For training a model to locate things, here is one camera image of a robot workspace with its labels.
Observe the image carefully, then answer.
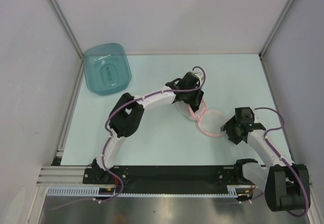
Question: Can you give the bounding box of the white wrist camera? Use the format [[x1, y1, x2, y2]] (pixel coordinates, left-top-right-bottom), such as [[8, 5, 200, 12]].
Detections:
[[251, 108, 259, 123], [194, 72, 204, 81]]

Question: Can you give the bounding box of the aluminium left corner post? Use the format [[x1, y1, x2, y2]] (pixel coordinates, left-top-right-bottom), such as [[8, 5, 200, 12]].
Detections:
[[37, 0, 84, 57]]

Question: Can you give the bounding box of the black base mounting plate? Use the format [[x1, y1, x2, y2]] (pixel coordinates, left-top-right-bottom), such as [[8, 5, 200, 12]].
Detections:
[[83, 164, 256, 199]]

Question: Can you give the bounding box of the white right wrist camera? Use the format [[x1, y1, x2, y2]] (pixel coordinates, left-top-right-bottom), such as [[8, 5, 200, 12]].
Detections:
[[251, 108, 259, 123]]

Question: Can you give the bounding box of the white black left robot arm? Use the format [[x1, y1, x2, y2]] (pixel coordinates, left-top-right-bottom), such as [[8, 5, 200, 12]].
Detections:
[[91, 66, 206, 183]]

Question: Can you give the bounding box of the teal plastic tub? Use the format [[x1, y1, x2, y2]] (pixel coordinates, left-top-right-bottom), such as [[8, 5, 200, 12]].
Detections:
[[83, 43, 132, 96]]

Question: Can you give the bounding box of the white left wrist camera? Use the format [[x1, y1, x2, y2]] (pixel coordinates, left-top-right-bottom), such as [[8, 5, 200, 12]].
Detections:
[[194, 72, 204, 81]]

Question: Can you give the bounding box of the aluminium right corner post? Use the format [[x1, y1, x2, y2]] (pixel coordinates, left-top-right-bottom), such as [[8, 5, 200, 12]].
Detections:
[[258, 0, 307, 57]]

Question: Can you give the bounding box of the white slotted cable duct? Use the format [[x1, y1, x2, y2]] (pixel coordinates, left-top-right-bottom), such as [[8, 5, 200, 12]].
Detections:
[[47, 185, 254, 198]]

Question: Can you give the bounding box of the aluminium corner post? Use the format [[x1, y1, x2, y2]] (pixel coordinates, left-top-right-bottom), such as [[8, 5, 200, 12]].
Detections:
[[258, 0, 307, 57], [37, 0, 84, 57]]

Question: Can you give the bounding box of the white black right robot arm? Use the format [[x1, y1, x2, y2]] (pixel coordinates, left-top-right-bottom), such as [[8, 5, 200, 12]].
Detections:
[[221, 107, 311, 217]]

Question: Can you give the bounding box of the pink mesh laundry bag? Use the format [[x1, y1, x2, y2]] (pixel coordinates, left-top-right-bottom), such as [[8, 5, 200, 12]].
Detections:
[[177, 99, 228, 138]]

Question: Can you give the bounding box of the aluminium front frame rail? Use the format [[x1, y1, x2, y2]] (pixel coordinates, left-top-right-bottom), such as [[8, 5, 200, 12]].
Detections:
[[35, 165, 313, 187]]

